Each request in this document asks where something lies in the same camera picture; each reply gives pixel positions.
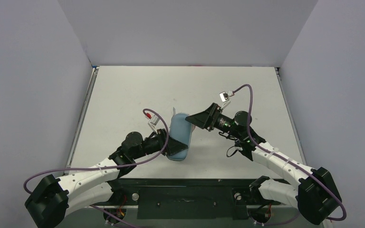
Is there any grey umbrella sleeve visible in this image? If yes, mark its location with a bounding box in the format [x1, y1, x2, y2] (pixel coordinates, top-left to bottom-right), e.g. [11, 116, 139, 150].
[167, 107, 195, 161]

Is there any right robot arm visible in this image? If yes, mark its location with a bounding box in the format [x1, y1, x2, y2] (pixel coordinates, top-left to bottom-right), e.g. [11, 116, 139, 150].
[185, 103, 346, 225]

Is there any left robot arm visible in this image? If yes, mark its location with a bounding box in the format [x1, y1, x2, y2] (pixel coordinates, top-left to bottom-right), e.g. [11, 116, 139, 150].
[25, 129, 192, 228]

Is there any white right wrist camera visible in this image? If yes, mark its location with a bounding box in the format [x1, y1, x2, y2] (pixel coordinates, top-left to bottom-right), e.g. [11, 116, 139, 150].
[219, 91, 234, 110]

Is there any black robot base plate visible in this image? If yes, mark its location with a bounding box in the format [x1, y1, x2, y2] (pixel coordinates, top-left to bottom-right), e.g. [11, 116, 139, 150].
[96, 178, 281, 220]

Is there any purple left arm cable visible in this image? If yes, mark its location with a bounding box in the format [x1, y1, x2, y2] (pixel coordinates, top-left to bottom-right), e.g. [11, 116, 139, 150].
[23, 109, 171, 228]

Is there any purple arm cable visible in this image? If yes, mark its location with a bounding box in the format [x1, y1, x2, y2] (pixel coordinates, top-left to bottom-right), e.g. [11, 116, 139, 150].
[230, 84, 347, 226]
[23, 109, 171, 228]

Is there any aluminium table frame rail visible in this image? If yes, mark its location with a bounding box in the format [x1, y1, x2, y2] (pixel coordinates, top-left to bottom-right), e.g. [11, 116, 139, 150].
[65, 66, 100, 168]

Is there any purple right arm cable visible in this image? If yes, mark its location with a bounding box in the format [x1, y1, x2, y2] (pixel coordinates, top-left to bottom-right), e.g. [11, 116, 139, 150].
[230, 84, 347, 226]

